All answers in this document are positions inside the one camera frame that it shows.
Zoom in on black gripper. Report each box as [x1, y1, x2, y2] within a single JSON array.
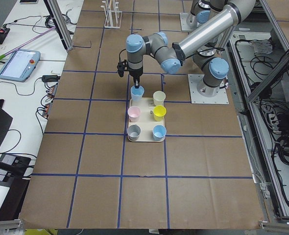
[[129, 67, 143, 88]]

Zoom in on light blue cup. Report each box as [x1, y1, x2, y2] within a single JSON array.
[[130, 86, 145, 102], [152, 125, 167, 141]]

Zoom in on cream white cup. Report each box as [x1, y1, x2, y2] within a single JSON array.
[[153, 91, 166, 106]]

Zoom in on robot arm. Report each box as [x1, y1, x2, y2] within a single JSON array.
[[186, 0, 225, 30], [117, 0, 255, 88]]

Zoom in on pink cup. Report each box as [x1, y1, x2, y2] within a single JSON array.
[[127, 106, 141, 122]]

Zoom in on yellow cup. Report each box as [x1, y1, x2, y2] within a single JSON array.
[[153, 105, 167, 121]]

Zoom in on grey cup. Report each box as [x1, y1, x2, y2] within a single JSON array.
[[127, 125, 141, 141]]

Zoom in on cream serving tray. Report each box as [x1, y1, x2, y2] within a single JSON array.
[[128, 97, 165, 142]]

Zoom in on black power adapter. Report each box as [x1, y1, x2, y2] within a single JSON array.
[[42, 74, 60, 83]]

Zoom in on teach pendant tablet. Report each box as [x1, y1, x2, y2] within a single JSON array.
[[0, 49, 41, 82]]

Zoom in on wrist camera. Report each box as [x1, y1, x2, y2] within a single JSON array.
[[117, 60, 128, 77]]

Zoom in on white wire cup rack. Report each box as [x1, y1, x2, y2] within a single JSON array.
[[101, 0, 122, 29]]

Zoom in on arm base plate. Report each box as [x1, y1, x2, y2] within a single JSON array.
[[179, 13, 199, 32], [188, 74, 229, 105]]

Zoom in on aluminium frame post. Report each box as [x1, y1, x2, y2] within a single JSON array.
[[44, 0, 73, 51]]

